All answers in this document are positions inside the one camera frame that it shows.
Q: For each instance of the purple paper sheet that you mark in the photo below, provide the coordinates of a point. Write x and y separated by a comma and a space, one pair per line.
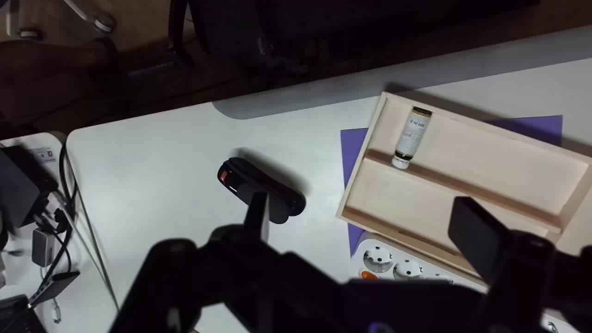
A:
355, 149

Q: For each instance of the white multi-socket power strip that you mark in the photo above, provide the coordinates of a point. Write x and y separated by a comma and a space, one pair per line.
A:
386, 260

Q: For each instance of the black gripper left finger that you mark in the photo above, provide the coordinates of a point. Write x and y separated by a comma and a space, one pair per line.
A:
205, 284

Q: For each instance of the black flat connector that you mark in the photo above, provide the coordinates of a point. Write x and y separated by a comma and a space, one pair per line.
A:
55, 288

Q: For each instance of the small grey plug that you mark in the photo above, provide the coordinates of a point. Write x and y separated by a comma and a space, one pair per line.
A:
42, 247

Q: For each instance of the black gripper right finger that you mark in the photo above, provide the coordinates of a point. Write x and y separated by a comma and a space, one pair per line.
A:
488, 241

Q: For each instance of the white bottle with black cap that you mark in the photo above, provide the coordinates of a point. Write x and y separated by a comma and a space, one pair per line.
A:
412, 140

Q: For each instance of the silver chair base leg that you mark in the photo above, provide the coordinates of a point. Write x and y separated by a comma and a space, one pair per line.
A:
94, 18

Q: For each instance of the black office chair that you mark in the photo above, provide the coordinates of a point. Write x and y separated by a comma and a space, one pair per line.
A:
321, 30

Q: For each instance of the black device with red mark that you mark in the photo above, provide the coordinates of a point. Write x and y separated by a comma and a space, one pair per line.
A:
282, 197

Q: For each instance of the black power adapter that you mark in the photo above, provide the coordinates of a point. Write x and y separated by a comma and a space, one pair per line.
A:
20, 186

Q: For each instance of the light wooden tray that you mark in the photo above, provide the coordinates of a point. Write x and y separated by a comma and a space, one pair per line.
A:
432, 197

